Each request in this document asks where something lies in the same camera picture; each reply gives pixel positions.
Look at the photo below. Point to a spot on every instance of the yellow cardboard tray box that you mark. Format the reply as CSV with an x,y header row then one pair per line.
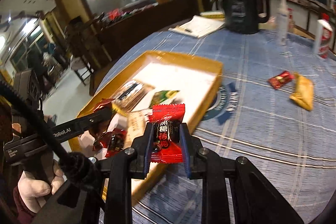
x,y
196,78

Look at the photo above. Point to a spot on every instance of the tan biscuit packet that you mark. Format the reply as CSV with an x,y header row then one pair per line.
x,y
136,124

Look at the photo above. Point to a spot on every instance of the red black candy packet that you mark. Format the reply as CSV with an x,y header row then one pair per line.
x,y
113,141

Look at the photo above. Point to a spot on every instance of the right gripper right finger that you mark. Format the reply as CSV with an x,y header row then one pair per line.
x,y
190,146

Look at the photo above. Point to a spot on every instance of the small red candy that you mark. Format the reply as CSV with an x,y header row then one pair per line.
x,y
166,120

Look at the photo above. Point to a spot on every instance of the black electric kettle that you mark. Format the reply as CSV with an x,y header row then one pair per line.
x,y
242,16

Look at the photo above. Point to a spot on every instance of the dark wooden sideboard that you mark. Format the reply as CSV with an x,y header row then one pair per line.
x,y
121,36

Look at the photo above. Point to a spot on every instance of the blue plaid tablecloth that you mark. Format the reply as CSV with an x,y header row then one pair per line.
x,y
292,147

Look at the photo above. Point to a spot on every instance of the slim red snack packet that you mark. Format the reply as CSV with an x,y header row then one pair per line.
x,y
280,80

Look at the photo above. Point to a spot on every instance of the clear plastic spray bottle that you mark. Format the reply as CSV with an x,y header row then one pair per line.
x,y
282,23

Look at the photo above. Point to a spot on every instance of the brown black snack packet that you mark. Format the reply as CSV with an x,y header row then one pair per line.
x,y
125,99

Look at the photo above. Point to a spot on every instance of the left hand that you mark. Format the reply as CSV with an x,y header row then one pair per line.
x,y
33,191

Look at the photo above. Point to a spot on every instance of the white red liquor bottle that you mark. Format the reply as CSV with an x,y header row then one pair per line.
x,y
323,37

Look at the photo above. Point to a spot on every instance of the white notepad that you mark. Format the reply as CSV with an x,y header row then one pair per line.
x,y
199,26

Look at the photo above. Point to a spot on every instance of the large red snack packet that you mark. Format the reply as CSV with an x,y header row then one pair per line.
x,y
98,129

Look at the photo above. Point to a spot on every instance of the green snack packet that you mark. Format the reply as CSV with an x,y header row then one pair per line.
x,y
162,96

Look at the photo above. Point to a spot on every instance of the golden yellow snack packet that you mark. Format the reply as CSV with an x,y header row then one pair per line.
x,y
303,92

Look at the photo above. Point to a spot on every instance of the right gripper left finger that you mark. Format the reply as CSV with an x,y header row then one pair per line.
x,y
143,147

